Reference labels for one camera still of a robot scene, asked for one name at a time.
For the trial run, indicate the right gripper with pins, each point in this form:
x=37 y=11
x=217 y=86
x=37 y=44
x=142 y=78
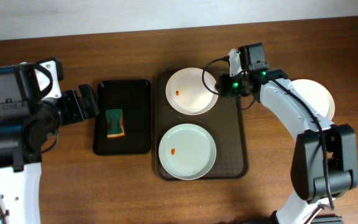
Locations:
x=225 y=85

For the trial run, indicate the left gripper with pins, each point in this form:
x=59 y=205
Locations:
x=81 y=101

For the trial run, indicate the green and orange sponge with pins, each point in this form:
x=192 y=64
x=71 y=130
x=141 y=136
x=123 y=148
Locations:
x=114 y=118

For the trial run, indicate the pale pink plate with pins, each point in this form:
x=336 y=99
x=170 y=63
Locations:
x=317 y=96

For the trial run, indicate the white plate top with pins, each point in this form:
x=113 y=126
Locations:
x=187 y=94

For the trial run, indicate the pale green plate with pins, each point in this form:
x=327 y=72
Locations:
x=187 y=151

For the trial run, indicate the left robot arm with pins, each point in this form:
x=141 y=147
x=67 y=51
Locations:
x=29 y=113

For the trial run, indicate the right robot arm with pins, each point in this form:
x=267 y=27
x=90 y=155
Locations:
x=324 y=165

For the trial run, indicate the black plastic tray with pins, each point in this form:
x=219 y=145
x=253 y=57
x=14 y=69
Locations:
x=134 y=98

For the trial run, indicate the brown plastic serving tray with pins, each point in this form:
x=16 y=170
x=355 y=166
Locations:
x=223 y=121

